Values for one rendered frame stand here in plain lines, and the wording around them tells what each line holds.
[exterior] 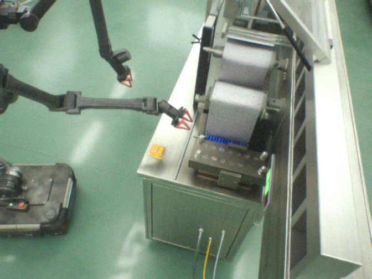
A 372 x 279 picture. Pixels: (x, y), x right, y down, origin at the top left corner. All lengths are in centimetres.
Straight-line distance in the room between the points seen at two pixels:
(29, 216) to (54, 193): 22
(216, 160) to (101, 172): 144
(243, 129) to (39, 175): 162
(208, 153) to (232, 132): 17
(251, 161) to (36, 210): 153
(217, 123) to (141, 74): 225
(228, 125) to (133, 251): 126
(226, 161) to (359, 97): 288
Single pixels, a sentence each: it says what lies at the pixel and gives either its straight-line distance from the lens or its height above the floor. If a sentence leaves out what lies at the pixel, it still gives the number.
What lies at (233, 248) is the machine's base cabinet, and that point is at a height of 32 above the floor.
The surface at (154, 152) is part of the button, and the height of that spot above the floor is 92.
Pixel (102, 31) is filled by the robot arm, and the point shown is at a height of 139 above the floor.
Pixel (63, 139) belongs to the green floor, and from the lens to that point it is 308.
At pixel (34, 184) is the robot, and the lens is 251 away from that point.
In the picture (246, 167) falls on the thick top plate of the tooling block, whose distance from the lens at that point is 155.
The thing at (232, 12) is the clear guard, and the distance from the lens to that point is 239.
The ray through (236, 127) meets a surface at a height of 113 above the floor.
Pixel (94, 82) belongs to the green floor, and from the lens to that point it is 364.
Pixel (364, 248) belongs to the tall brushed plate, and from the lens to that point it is 102.
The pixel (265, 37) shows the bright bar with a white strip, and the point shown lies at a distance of 166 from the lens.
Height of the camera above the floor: 223
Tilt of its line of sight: 49 degrees down
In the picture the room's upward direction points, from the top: 7 degrees clockwise
